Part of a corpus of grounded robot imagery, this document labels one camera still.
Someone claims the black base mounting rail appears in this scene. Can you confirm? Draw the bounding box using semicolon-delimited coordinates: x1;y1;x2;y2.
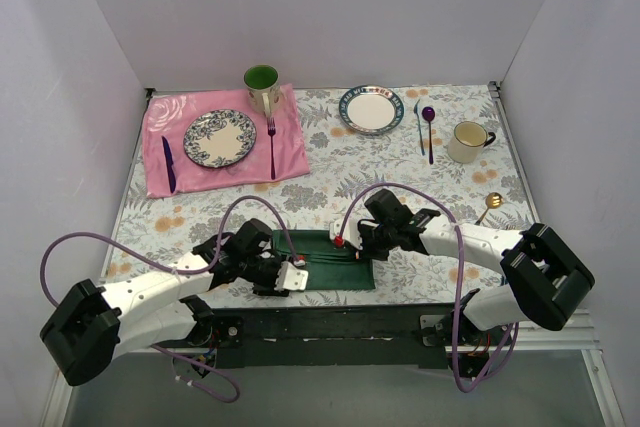
213;303;453;369

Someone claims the cream enamel mug black handle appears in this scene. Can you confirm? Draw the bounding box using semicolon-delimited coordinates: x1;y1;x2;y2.
447;121;496;164

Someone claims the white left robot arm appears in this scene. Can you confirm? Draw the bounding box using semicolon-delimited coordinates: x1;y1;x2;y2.
40;219;308;386

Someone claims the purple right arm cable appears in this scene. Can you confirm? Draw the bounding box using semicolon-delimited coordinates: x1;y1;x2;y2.
339;182;520;394

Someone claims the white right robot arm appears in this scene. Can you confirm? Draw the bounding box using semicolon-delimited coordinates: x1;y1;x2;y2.
348;189;595;345

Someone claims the purple metallic fork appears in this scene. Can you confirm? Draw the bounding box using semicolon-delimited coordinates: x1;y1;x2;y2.
267;117;276;180

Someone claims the pink cloth placemat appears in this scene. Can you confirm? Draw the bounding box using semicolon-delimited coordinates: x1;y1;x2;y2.
141;84;310;198

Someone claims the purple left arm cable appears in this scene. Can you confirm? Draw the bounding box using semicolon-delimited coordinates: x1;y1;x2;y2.
39;195;306;403

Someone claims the purple blue knife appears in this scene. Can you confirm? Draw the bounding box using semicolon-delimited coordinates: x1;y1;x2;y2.
161;136;176;194

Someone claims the white plate blue lettered rim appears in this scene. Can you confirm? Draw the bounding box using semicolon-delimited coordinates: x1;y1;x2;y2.
338;85;405;136

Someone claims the gold spoon teal handle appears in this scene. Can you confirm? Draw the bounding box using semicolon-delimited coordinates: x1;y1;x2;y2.
475;192;504;225

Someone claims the green interior ceramic mug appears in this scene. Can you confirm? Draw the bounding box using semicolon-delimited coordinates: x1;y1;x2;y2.
243;65;284;118

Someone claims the purple metallic spoon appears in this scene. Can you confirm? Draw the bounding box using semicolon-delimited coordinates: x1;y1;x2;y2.
422;106;435;165

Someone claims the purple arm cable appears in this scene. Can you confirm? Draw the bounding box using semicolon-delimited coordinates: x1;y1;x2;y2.
339;182;520;394
39;195;306;403

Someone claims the silver aluminium frame rail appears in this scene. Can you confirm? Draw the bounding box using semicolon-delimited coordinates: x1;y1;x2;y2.
514;309;601;351

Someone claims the blue metallic teaspoon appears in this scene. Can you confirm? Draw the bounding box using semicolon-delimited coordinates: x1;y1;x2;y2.
413;99;425;156

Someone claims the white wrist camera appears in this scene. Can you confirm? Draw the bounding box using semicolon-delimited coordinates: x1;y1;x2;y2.
274;260;309;292
329;219;362;251

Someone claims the floral patterned tablecloth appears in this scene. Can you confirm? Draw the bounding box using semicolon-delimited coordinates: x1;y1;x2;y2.
101;85;538;282

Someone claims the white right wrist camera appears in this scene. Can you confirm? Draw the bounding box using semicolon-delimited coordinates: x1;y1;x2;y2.
329;219;362;251

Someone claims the blue floral patterned plate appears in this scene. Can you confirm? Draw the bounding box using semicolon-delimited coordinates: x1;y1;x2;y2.
183;109;257;169

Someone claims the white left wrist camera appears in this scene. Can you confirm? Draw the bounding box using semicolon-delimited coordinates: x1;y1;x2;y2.
274;260;309;292

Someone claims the dark green cloth napkin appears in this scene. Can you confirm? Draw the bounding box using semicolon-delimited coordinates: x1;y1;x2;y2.
271;230;376;290

